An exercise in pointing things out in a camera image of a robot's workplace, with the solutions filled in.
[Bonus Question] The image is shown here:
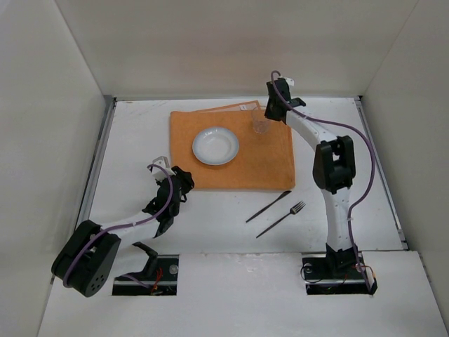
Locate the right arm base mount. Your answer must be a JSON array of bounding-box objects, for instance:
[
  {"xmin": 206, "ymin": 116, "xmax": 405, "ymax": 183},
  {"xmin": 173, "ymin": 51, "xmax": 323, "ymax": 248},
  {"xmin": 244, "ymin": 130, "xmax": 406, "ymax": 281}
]
[{"xmin": 300, "ymin": 254, "xmax": 378, "ymax": 296}]

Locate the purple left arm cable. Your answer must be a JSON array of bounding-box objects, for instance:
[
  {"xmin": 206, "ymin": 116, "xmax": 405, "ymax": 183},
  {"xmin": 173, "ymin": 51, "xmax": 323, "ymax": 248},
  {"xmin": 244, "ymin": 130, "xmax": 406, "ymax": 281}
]
[{"xmin": 62, "ymin": 164, "xmax": 175, "ymax": 289}]

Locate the right aluminium table rail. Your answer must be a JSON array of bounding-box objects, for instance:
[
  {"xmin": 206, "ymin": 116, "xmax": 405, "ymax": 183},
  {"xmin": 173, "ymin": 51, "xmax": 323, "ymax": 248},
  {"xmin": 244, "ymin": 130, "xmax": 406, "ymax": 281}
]
[{"xmin": 354, "ymin": 95, "xmax": 410, "ymax": 251}]

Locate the orange cloth placemat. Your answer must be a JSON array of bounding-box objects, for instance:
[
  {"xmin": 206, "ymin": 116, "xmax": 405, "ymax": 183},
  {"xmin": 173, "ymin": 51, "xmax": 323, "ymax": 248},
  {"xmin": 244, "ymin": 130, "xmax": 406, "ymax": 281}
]
[{"xmin": 170, "ymin": 100, "xmax": 295, "ymax": 190}]

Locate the aluminium table rail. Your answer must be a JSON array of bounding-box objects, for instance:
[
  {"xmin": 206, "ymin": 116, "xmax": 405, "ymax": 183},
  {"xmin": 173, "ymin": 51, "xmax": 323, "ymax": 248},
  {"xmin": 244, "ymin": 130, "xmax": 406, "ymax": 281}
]
[
  {"xmin": 67, "ymin": 95, "xmax": 116, "ymax": 239},
  {"xmin": 354, "ymin": 95, "xmax": 410, "ymax": 251}
]

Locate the black fork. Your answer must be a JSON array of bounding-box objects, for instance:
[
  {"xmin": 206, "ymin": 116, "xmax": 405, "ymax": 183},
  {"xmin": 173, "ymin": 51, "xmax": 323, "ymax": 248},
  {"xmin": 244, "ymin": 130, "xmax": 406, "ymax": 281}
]
[{"xmin": 256, "ymin": 201, "xmax": 306, "ymax": 239}]

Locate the clear plastic cup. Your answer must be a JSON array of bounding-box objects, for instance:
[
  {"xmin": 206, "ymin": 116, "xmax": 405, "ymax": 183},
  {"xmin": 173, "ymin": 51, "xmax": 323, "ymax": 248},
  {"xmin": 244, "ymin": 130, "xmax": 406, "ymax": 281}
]
[{"xmin": 251, "ymin": 106, "xmax": 271, "ymax": 134}]

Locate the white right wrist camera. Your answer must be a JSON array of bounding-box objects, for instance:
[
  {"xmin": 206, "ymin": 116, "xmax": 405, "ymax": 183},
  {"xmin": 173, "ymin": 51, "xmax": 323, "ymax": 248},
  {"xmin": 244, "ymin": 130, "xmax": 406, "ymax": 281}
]
[{"xmin": 283, "ymin": 77, "xmax": 295, "ymax": 86}]

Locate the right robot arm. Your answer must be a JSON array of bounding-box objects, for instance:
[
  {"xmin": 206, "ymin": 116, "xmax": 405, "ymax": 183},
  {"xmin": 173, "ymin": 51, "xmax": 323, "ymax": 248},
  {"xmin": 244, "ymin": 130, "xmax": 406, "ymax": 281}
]
[{"xmin": 265, "ymin": 78, "xmax": 356, "ymax": 272}]

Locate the left aluminium table rail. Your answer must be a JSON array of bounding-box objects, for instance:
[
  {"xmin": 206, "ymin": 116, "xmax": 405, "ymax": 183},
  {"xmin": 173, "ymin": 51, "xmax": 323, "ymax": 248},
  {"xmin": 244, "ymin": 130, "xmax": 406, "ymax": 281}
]
[{"xmin": 67, "ymin": 95, "xmax": 116, "ymax": 239}]

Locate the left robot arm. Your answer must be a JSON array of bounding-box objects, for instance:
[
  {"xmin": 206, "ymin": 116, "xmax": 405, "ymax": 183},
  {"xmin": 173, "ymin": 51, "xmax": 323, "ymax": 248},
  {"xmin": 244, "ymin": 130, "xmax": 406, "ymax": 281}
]
[{"xmin": 51, "ymin": 164, "xmax": 195, "ymax": 298}]

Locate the black knife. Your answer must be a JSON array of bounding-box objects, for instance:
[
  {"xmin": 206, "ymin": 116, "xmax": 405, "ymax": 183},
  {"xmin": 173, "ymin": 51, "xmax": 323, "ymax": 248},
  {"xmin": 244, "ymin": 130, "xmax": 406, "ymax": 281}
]
[{"xmin": 246, "ymin": 190, "xmax": 292, "ymax": 223}]

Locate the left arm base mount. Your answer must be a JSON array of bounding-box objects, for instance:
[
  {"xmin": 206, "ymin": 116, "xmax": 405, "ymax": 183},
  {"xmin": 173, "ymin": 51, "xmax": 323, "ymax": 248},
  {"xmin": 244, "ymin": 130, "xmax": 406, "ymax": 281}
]
[{"xmin": 112, "ymin": 255, "xmax": 180, "ymax": 296}]

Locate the white paper plate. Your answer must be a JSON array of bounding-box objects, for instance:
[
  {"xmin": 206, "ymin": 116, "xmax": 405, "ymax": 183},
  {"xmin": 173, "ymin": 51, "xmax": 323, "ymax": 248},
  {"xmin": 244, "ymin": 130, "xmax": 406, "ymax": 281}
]
[{"xmin": 192, "ymin": 126, "xmax": 239, "ymax": 166}]

